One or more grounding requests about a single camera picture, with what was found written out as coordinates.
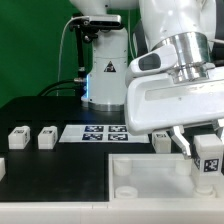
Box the white left obstacle block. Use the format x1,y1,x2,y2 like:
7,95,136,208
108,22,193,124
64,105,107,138
0,158,6,181

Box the black camera on mount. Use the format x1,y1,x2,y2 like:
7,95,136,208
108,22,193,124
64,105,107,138
69,14,123,30

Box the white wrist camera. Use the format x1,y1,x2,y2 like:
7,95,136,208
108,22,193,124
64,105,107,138
127,44,178,78

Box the grey cable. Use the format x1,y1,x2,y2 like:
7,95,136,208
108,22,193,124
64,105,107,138
55,17,81,98

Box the white sheet with AprilTags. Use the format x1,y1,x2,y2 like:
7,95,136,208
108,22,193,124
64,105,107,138
60,125,149,143

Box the black cables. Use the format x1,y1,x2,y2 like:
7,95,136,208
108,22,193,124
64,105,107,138
37,78,88,98

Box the white square tabletop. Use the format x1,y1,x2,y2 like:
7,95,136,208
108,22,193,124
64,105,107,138
108,153,224,202

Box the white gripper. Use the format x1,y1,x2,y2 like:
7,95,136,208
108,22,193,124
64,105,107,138
125,71,224,159

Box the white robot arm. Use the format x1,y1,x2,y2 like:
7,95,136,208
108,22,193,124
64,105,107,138
70,0,224,157

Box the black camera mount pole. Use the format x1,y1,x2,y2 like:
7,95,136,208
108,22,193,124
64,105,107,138
75,26,98,84

